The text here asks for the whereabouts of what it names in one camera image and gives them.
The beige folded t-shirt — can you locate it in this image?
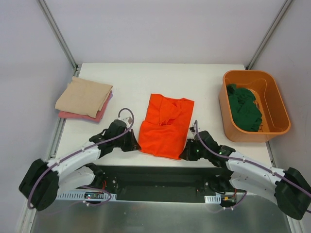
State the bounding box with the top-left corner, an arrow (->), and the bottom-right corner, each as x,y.
55,76 -> 113,118

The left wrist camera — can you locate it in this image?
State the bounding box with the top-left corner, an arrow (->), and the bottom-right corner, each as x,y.
121,116 -> 134,125

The white cable duct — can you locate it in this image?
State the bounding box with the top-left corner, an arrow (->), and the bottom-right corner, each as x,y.
56,191 -> 117,201
204,194 -> 222,204

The right aluminium frame post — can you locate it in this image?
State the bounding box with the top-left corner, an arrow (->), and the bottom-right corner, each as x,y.
244,0 -> 294,70

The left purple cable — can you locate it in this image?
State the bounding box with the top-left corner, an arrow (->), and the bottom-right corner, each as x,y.
27,108 -> 136,214

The left aluminium frame post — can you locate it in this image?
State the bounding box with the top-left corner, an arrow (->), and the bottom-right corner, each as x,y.
36,0 -> 79,71

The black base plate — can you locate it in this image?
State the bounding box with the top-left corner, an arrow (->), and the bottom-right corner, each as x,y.
79,166 -> 228,203

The orange plastic bin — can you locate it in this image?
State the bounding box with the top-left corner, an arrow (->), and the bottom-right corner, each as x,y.
219,70 -> 291,143

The pink folded t-shirt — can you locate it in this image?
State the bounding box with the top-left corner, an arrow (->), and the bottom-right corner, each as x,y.
58,91 -> 113,123

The green t-shirt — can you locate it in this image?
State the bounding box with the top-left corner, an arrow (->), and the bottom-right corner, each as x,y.
226,84 -> 262,132

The right white cable duct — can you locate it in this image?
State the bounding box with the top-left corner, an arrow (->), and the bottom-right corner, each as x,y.
204,194 -> 222,204

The left white cable duct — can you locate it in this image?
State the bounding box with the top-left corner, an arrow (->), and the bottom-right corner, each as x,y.
56,191 -> 117,201

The aluminium frame post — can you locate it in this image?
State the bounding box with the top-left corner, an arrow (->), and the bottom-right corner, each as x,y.
36,0 -> 79,71
244,0 -> 294,70

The orange t-shirt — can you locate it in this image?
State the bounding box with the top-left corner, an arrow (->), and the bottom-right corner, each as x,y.
138,94 -> 194,160

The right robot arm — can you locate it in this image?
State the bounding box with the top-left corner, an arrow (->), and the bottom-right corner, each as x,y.
179,131 -> 311,220

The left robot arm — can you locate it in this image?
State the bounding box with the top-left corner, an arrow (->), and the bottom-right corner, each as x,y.
18,117 -> 140,211

